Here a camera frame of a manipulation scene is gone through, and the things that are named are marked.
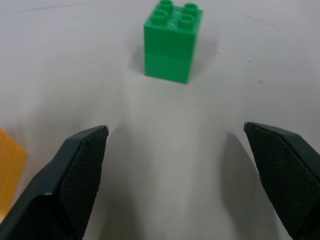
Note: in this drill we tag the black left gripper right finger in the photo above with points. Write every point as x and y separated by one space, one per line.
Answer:
287 172

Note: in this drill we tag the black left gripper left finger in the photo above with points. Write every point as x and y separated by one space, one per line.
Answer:
60 185

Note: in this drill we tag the green studded building block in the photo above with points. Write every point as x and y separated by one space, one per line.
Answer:
168 43

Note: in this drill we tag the yellow building block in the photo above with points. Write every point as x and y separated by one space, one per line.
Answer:
10 172

